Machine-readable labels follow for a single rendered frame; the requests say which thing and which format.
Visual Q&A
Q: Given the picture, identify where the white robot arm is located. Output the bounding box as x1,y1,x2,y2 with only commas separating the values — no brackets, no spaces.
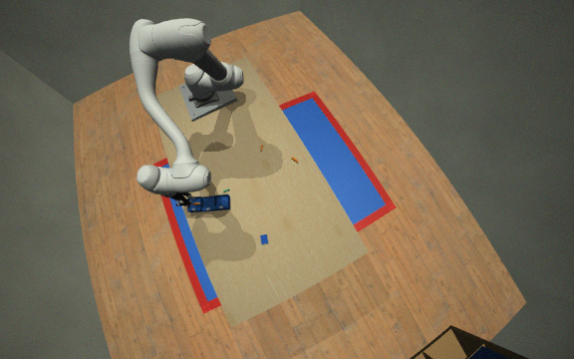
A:
130,18,243,197

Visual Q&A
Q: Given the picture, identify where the blue three-compartment bin rack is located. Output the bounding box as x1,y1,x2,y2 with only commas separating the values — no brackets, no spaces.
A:
187,194,230,212

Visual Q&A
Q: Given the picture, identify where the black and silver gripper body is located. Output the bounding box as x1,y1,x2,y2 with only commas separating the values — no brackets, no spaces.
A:
171,192,183,201

